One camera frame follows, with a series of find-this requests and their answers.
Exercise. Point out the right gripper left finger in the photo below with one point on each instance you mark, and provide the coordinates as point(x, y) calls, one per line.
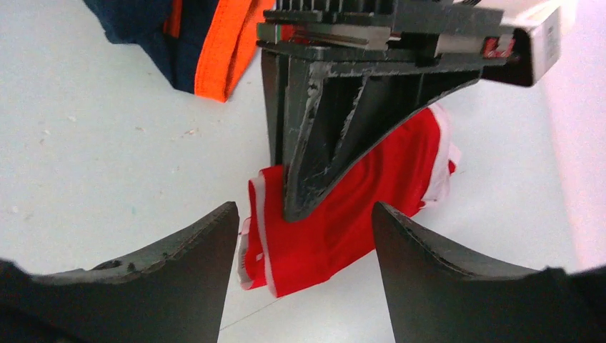
point(172, 290)

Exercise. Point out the red white underwear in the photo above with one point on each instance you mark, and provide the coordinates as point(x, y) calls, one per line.
point(409, 170)

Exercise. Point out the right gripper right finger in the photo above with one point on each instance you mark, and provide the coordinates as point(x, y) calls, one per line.
point(438, 290)

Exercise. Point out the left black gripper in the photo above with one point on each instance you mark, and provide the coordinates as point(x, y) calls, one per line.
point(336, 82)

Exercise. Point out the navy orange underwear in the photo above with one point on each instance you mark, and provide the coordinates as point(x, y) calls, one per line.
point(202, 47)

